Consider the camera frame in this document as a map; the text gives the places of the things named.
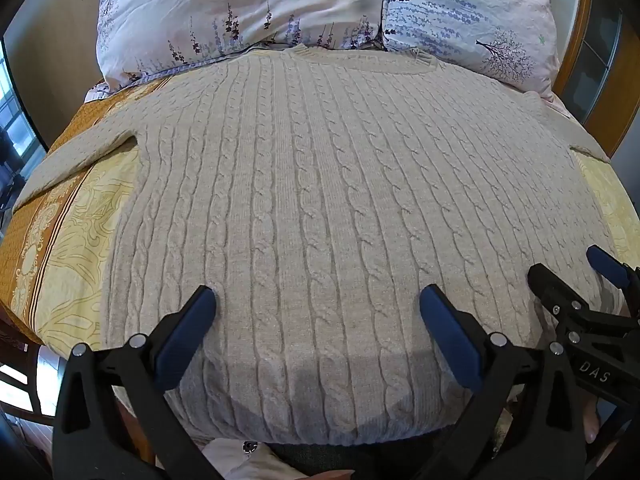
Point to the blue floral pillow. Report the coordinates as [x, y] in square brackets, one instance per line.
[465, 10]

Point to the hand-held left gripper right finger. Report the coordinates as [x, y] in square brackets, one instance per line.
[450, 331]

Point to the person's white shirt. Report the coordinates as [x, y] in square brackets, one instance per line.
[235, 462]

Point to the wooden cabinet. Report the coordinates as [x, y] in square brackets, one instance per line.
[620, 110]

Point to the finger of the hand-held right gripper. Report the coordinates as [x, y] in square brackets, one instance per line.
[607, 265]
[552, 287]

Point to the pink floral pillow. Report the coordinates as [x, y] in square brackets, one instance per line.
[225, 0]

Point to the wooden bed frame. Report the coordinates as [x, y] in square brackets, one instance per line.
[135, 425]

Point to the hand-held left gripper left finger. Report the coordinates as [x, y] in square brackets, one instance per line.
[185, 336]

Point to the person's right hand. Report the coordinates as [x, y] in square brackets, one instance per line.
[591, 425]

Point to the yellow patterned bed sheet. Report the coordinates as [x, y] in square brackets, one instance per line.
[75, 260]

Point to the window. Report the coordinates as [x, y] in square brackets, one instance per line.
[10, 110]

